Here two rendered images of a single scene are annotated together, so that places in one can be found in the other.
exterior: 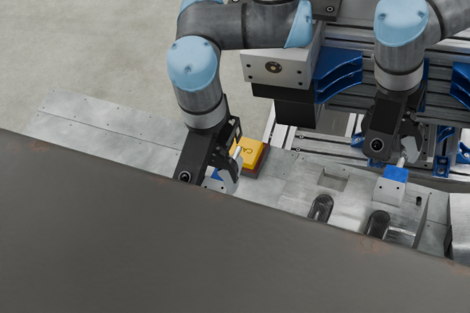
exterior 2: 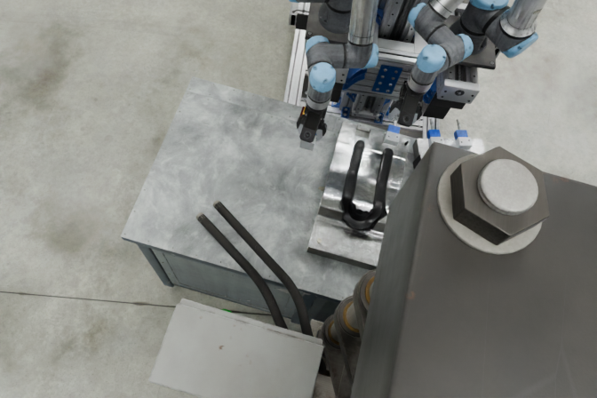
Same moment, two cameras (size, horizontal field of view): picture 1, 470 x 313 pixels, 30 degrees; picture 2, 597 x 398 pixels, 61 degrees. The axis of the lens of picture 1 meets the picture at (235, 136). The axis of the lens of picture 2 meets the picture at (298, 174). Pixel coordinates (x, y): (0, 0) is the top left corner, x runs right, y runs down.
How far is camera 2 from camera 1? 0.52 m
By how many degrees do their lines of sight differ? 18
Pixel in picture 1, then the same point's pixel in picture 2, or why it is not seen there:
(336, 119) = not seen: hidden behind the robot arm
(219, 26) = (332, 57)
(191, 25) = (318, 55)
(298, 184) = (346, 134)
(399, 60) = (427, 79)
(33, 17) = (125, 21)
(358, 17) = not seen: hidden behind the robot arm
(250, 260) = not seen: outside the picture
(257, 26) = (352, 57)
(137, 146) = (249, 112)
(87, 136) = (219, 106)
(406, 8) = (436, 53)
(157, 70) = (209, 59)
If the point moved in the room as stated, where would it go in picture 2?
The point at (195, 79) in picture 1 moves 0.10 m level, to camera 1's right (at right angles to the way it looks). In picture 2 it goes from (327, 86) to (359, 80)
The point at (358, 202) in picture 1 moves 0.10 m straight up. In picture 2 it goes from (377, 144) to (383, 130)
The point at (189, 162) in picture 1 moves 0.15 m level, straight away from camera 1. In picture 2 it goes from (309, 127) to (291, 90)
